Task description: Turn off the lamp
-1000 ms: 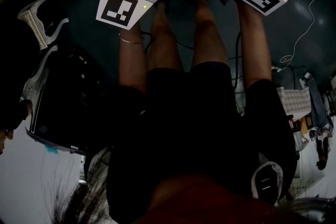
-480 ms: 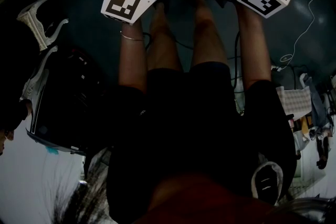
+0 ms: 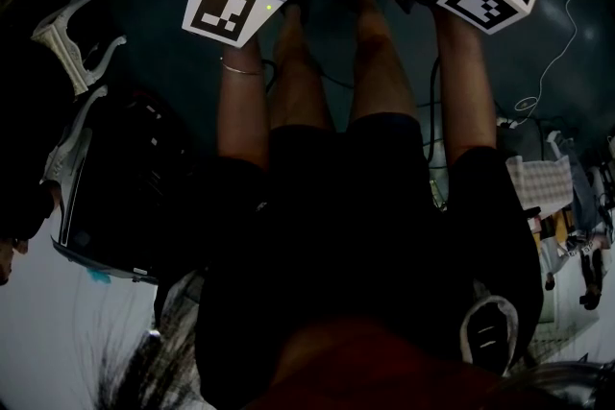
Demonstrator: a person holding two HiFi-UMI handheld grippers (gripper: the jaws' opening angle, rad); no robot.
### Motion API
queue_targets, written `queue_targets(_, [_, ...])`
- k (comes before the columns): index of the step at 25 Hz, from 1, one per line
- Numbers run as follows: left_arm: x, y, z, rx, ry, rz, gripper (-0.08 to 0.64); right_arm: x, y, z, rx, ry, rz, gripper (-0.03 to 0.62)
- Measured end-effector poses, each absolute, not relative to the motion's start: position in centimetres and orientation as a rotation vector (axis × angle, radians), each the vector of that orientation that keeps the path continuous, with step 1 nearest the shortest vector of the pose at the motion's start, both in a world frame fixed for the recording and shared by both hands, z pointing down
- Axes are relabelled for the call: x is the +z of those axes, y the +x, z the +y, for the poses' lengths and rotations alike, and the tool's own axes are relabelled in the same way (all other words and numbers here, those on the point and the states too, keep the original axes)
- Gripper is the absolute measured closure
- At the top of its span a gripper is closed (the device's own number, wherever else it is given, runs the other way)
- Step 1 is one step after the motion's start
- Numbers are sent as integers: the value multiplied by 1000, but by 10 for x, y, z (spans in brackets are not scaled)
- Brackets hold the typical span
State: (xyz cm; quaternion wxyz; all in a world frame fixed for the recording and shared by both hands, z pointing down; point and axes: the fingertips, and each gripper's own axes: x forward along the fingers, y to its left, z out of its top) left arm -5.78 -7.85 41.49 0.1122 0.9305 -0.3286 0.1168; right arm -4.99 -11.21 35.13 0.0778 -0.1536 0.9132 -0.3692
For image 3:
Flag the person's left forearm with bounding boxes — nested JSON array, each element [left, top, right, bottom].
[[215, 33, 271, 170]]

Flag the person's right forearm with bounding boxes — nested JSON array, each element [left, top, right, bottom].
[[430, 6, 499, 167]]

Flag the person's left leg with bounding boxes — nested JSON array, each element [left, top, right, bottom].
[[268, 3, 336, 134]]

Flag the person's leg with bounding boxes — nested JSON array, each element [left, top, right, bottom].
[[347, 0, 420, 125], [268, 3, 336, 134]]

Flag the person's right leg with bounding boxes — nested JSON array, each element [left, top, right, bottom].
[[347, 0, 420, 125]]

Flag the person's black shorts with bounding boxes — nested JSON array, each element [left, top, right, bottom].
[[266, 111, 430, 174]]

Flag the white ornate furniture leg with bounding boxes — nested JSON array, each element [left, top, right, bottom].
[[39, 84, 110, 208]]

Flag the checked cloth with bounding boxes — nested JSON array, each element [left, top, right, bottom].
[[505, 155, 576, 218]]

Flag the person's black shirt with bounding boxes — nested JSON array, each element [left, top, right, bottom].
[[193, 143, 545, 410]]

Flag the grey-edged black pouch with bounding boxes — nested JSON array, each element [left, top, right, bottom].
[[458, 294, 521, 376]]

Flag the thin metal bracelet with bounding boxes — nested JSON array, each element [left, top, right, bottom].
[[219, 57, 266, 77]]

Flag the thin white cable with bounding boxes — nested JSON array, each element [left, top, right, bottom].
[[512, 0, 607, 127]]

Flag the black floor cable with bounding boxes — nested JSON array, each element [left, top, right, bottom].
[[416, 56, 444, 167], [260, 56, 357, 93]]

